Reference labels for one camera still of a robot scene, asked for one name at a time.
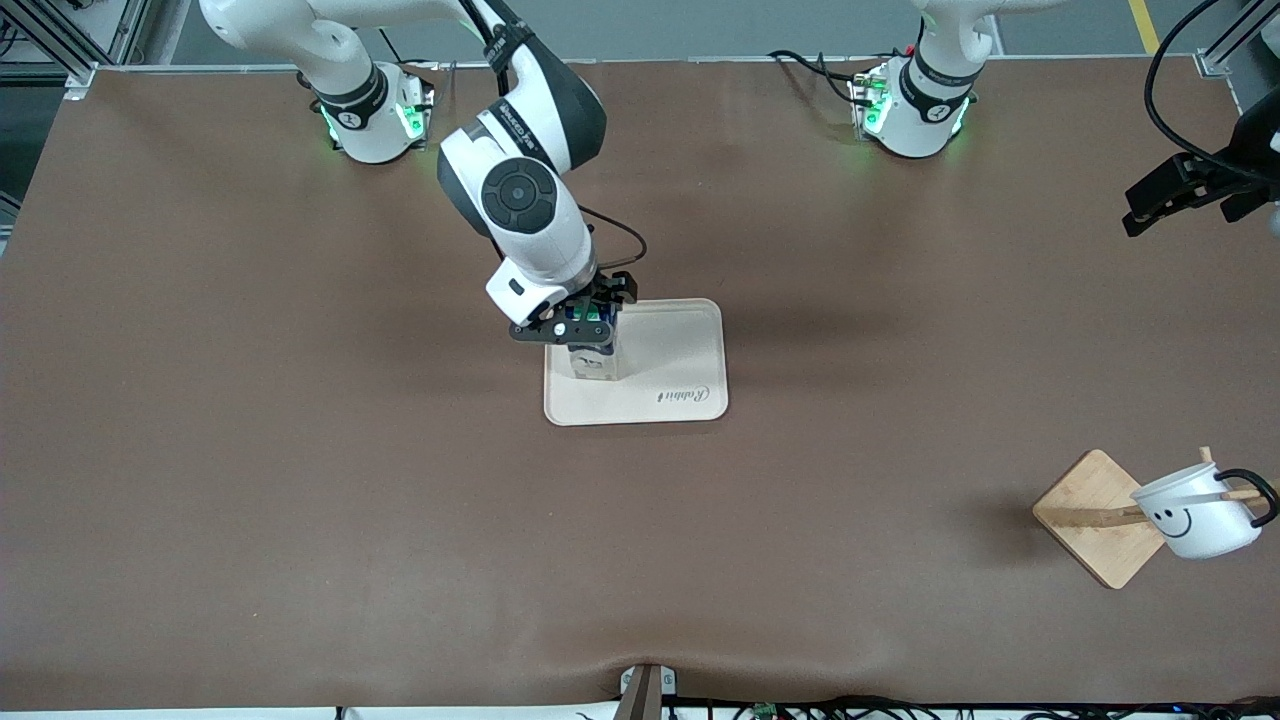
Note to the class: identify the metal table edge bracket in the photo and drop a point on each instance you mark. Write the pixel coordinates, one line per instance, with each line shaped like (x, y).
(648, 690)

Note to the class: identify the blue milk carton green cap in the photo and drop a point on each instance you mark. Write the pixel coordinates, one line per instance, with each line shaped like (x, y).
(595, 360)

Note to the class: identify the wooden cup rack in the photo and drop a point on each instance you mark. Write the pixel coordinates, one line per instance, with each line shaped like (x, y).
(1095, 515)

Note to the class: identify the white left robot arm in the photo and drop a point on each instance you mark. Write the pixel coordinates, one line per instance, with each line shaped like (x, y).
(915, 125)

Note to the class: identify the beige plastic tray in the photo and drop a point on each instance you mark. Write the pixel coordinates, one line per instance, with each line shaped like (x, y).
(665, 380)

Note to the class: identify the small green circuit board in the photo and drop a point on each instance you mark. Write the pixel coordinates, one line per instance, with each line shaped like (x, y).
(767, 710)

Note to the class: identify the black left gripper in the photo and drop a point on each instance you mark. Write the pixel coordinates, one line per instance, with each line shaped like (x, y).
(1252, 141)

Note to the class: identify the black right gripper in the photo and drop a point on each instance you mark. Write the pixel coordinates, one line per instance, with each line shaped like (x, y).
(607, 291)

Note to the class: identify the aluminium frame profile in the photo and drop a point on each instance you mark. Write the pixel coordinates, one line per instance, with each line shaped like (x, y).
(75, 40)
(1235, 45)

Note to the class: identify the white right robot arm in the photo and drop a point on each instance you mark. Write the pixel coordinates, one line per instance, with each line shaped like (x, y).
(520, 190)

